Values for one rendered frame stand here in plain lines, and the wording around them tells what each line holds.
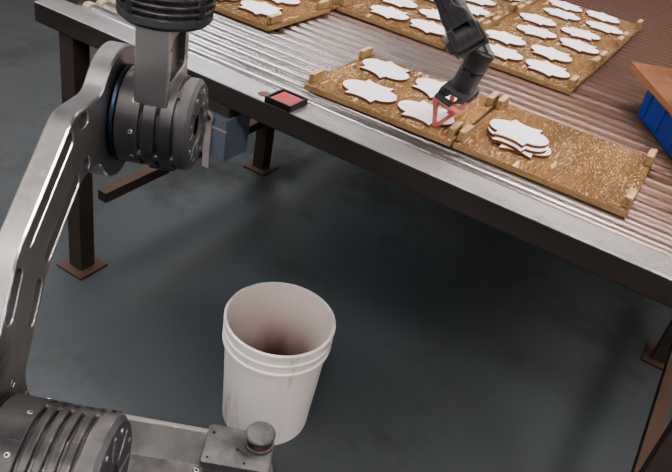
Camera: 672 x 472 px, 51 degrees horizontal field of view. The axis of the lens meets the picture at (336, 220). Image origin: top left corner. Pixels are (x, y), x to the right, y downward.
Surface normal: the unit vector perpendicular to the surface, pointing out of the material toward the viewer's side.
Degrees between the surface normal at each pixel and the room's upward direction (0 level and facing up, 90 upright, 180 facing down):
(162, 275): 0
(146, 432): 0
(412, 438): 0
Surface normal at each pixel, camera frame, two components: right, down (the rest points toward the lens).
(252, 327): 0.48, 0.50
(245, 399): -0.48, 0.46
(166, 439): 0.17, -0.83
